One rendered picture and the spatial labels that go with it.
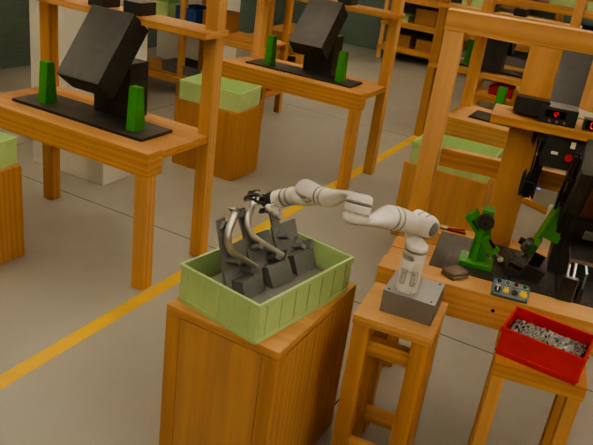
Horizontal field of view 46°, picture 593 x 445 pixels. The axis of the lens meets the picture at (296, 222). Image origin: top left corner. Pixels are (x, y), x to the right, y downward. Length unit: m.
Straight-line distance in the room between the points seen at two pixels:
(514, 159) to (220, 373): 1.69
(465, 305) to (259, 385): 0.96
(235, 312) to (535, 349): 1.13
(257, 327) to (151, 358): 1.38
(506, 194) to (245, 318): 1.52
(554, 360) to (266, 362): 1.06
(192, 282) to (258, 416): 0.57
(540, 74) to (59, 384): 2.71
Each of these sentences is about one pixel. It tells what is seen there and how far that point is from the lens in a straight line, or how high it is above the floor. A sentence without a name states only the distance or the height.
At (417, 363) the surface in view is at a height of 0.72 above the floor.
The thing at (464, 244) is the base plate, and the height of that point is 0.90.
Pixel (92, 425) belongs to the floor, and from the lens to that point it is 3.47.
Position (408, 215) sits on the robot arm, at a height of 1.31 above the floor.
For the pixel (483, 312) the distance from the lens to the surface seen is 3.08.
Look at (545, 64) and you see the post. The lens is 3.36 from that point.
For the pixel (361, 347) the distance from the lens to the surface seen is 2.84.
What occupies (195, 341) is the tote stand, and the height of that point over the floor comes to 0.68.
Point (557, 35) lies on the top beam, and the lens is 3.35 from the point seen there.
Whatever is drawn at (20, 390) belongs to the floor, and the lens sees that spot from 3.70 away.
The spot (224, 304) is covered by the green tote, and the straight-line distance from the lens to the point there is 2.64.
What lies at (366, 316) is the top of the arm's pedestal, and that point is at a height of 0.85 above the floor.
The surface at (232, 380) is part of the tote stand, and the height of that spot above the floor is 0.58.
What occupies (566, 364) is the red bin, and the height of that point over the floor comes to 0.87.
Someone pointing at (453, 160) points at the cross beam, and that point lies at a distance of 3.58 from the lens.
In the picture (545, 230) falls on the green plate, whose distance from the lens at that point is 3.16.
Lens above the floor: 2.25
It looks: 24 degrees down
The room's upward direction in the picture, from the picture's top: 8 degrees clockwise
